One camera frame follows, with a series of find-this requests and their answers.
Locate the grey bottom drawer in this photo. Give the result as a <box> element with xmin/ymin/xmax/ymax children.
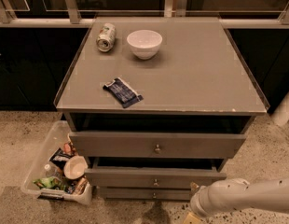
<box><xmin>97</xmin><ymin>187</ymin><xmax>190</xmax><ymax>201</ymax></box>

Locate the clear plastic storage bin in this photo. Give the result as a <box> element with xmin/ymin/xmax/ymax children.
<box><xmin>21</xmin><ymin>120</ymin><xmax>92</xmax><ymax>205</ymax></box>

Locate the blue snack packet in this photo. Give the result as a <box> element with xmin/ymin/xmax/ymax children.
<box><xmin>103</xmin><ymin>77</ymin><xmax>144</xmax><ymax>108</ymax></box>

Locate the green snack bag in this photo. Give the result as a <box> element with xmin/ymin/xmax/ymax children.
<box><xmin>33</xmin><ymin>176</ymin><xmax>65</xmax><ymax>190</ymax></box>

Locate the white ceramic bowl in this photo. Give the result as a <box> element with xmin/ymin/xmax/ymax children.
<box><xmin>127</xmin><ymin>30</ymin><xmax>163</xmax><ymax>60</ymax></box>

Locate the clear plastic water bottle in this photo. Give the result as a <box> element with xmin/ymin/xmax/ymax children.
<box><xmin>44</xmin><ymin>163</ymin><xmax>62</xmax><ymax>179</ymax></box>

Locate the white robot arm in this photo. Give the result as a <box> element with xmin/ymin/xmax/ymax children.
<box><xmin>189</xmin><ymin>178</ymin><xmax>289</xmax><ymax>217</ymax></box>

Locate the white bowl in bin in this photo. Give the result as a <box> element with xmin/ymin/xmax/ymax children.
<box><xmin>63</xmin><ymin>156</ymin><xmax>88</xmax><ymax>180</ymax></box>

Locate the black snack packet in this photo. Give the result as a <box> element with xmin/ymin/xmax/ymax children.
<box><xmin>49</xmin><ymin>148</ymin><xmax>71</xmax><ymax>163</ymax></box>

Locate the red snack packet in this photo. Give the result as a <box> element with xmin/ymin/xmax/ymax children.
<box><xmin>63</xmin><ymin>142</ymin><xmax>77</xmax><ymax>156</ymax></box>

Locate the grey drawer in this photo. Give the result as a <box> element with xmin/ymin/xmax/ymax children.
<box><xmin>70</xmin><ymin>132</ymin><xmax>246</xmax><ymax>159</ymax></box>
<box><xmin>97</xmin><ymin>187</ymin><xmax>190</xmax><ymax>201</ymax></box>
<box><xmin>85</xmin><ymin>157</ymin><xmax>226</xmax><ymax>189</ymax></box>

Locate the metal window railing frame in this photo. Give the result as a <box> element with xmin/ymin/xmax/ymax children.
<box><xmin>0</xmin><ymin>0</ymin><xmax>289</xmax><ymax>29</ymax></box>

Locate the brown snack package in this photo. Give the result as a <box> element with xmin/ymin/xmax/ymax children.
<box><xmin>73</xmin><ymin>176</ymin><xmax>88</xmax><ymax>195</ymax></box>

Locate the green white soda can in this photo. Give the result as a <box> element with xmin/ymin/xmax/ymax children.
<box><xmin>96</xmin><ymin>23</ymin><xmax>117</xmax><ymax>52</ymax></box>

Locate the grey top drawer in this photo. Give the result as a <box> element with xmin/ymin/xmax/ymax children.
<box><xmin>70</xmin><ymin>132</ymin><xmax>246</xmax><ymax>159</ymax></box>

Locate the grey drawer cabinet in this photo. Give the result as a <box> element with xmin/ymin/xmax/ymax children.
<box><xmin>53</xmin><ymin>16</ymin><xmax>271</xmax><ymax>203</ymax></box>

